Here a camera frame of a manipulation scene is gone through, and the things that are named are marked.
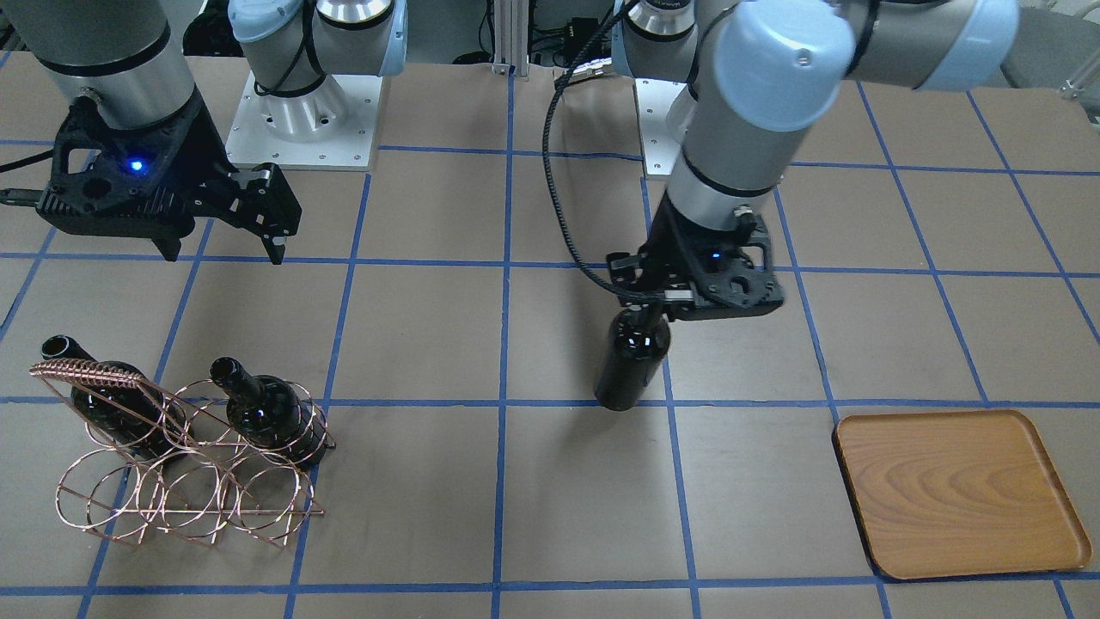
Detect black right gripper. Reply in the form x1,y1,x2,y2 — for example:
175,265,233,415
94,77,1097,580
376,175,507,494
34,88,303,264

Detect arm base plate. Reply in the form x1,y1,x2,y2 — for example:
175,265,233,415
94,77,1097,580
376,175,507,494
635,78,693,181
226,75,385,172

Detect wooden tray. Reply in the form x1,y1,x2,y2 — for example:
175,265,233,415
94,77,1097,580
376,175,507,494
834,410,1093,581

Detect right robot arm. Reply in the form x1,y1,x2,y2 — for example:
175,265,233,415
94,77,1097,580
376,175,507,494
3,1,407,264

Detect dark wine bottle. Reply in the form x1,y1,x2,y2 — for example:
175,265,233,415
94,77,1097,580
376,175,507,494
209,357,327,473
594,303,672,411
40,334,176,462

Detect black braided cable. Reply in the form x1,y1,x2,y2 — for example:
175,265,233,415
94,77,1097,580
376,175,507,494
541,0,655,302

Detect copper wire wine basket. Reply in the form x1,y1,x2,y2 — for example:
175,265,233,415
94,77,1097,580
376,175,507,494
30,360,325,546

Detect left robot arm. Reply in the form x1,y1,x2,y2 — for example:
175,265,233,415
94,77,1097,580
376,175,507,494
611,1,1020,325

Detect aluminium frame post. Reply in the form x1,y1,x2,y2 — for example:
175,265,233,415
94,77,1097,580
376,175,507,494
490,0,534,81

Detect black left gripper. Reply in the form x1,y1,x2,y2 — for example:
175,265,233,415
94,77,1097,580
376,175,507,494
606,197,785,321

